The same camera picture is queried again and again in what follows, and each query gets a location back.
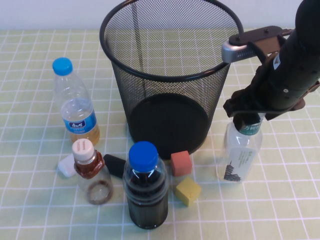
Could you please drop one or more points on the white earbud case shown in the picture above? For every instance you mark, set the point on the white earbud case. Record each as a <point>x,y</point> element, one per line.
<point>66,166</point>

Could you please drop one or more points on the dark liquid bottle, blue cap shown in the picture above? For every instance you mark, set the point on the dark liquid bottle, blue cap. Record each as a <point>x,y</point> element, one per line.
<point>146,190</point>

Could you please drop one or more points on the black camera bracket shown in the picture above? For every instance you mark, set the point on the black camera bracket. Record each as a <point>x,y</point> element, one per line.
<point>265,36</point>

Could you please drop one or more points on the small bottle with brown label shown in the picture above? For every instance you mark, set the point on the small bottle with brown label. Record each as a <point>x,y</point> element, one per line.
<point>87,166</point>

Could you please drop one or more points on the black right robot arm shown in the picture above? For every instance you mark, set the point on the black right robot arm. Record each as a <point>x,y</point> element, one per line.
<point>308,17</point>

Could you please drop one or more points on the black oblong case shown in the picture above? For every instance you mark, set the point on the black oblong case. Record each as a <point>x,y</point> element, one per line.
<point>115,165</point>

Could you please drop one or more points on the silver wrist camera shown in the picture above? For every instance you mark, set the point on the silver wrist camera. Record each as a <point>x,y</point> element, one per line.
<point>235,53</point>

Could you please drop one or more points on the orange cube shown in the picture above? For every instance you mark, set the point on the orange cube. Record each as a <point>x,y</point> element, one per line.
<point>181,163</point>

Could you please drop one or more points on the green checked tablecloth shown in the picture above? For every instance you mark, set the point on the green checked tablecloth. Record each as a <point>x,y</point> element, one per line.
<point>275,200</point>

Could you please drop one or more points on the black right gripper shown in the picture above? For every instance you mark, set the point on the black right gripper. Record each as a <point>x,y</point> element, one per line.
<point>282,82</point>

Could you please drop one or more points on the yellow cube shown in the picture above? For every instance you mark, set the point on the yellow cube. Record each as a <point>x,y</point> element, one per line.
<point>187,191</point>

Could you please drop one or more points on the black mesh wastebasket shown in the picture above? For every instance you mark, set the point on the black mesh wastebasket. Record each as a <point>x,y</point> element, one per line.
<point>170,120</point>

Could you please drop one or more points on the clear bottle with yellow liquid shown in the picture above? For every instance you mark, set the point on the clear bottle with yellow liquid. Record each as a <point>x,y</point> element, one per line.
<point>75,105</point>

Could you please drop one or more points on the clear bottle with pagoda label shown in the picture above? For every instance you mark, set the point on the clear bottle with pagoda label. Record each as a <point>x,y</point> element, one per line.
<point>237,155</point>

